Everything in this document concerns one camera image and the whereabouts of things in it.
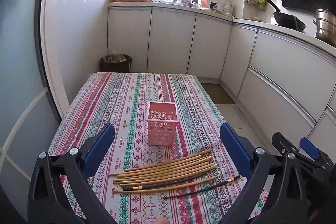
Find pink perforated plastic basket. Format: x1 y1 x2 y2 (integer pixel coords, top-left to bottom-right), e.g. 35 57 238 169
146 101 177 147

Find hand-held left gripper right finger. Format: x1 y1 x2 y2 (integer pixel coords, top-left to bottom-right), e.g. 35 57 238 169
218 122 309 224

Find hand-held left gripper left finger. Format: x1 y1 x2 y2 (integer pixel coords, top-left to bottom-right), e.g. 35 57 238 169
28 122 117 224

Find dark brown trash bin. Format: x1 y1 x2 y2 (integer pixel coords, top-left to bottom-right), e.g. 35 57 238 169
99 49 133 73

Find patterned red green tablecloth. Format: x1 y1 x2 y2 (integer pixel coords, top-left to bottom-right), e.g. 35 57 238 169
47 72 269 224

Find black wok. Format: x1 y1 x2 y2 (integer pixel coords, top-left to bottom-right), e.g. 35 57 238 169
266 0 307 32

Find white kitchen cabinets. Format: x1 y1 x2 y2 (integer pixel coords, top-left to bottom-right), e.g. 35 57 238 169
107 2 336 153

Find row of wooden chopsticks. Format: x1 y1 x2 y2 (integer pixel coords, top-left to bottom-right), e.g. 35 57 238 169
108 149 218 193

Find stainless steel pot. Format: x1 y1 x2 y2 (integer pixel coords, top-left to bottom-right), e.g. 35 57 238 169
312 9 336 42

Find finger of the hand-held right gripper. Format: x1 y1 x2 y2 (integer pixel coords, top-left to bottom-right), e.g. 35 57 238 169
271 131 300 156
299 136 336 171

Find black chopstick gold band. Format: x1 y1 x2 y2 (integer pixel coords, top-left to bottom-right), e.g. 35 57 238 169
162 176 241 199
123 173 208 191

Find brown floor mat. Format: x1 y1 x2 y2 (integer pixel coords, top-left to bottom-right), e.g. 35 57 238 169
198 82 236 105

